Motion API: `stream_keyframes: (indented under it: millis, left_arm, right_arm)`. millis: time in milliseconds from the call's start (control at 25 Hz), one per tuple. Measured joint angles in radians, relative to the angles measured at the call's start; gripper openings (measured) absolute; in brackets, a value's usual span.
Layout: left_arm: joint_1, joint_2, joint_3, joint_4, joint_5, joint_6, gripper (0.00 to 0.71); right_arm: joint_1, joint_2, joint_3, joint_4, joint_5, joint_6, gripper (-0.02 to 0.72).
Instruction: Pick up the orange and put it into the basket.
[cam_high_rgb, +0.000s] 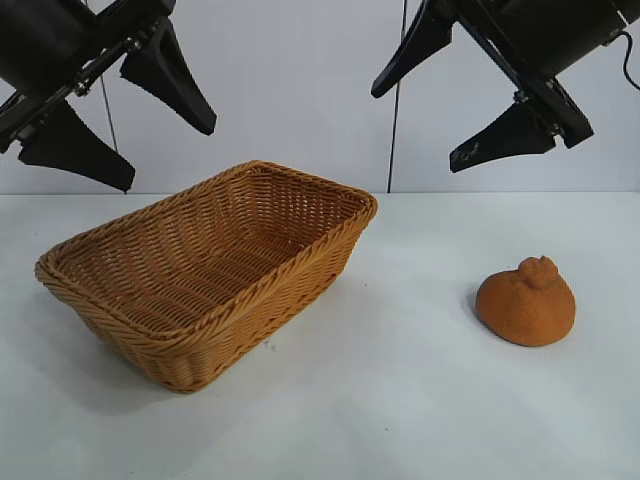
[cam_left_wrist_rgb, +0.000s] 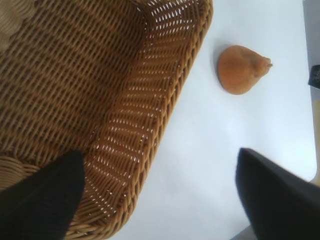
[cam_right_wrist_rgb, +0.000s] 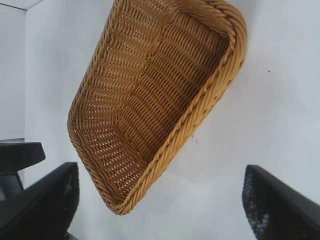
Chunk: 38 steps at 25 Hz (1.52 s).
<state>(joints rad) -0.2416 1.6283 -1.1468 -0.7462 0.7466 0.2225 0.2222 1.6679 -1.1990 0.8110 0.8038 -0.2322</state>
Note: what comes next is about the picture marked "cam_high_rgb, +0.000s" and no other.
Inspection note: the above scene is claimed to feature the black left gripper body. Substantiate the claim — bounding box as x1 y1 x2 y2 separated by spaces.
0 0 178 154

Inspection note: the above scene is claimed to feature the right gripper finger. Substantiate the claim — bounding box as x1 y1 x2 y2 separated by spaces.
370 0 455 100
448 101 557 175

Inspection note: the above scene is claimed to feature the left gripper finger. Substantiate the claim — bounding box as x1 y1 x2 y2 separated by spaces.
118 19 219 136
17 98 137 194

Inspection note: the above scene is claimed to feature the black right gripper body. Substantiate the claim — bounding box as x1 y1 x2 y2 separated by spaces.
439 0 640 150

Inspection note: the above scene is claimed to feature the tan woven wicker basket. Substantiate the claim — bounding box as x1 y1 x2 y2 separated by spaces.
33 159 379 395

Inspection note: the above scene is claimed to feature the bumpy orange fruit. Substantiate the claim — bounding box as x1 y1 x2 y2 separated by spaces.
474 254 578 347

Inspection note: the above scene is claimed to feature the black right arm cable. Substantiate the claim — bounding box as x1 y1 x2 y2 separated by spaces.
607 29 640 94

